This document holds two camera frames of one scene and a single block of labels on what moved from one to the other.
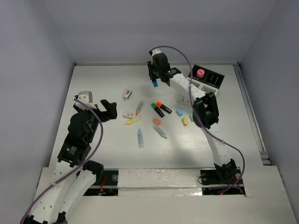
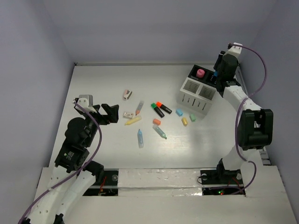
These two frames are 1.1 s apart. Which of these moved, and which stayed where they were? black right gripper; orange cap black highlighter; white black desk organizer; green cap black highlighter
Moved: black right gripper
Stayed: orange cap black highlighter; green cap black highlighter; white black desk organizer
